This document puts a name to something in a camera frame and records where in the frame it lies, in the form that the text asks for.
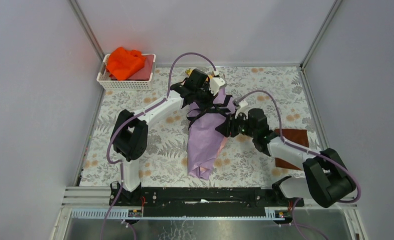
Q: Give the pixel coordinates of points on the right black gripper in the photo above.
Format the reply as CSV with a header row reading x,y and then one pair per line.
x,y
229,125

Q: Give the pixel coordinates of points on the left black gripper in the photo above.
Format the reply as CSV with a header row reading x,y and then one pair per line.
x,y
209,98

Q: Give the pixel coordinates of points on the yellow fake flower bunch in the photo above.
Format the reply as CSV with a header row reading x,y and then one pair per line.
x,y
190,70

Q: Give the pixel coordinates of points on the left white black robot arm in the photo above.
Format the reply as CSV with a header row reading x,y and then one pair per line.
x,y
130,134

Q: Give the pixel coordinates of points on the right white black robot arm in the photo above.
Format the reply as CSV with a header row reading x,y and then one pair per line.
x,y
326,179

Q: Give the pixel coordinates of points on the floral patterned table mat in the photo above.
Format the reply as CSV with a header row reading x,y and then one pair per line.
x,y
277,90

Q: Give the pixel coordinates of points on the dark red folded paper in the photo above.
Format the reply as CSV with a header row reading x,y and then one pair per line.
x,y
144,73

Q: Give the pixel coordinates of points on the brown leather pad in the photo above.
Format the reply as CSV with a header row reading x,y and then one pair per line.
x,y
298,136

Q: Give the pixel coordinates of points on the orange cloth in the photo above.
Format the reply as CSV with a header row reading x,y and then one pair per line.
x,y
122,63

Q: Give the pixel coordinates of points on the white plastic basket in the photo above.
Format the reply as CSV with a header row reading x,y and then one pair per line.
x,y
104,79

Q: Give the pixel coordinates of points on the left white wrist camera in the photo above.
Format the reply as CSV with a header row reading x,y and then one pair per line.
x,y
216,83

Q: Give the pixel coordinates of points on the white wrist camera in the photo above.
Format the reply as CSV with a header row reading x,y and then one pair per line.
x,y
241,107
216,83

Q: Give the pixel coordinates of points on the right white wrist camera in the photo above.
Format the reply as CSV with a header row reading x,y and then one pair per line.
x,y
241,107

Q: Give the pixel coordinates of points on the black mounting base rail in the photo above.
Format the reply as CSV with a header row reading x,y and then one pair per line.
x,y
203,202

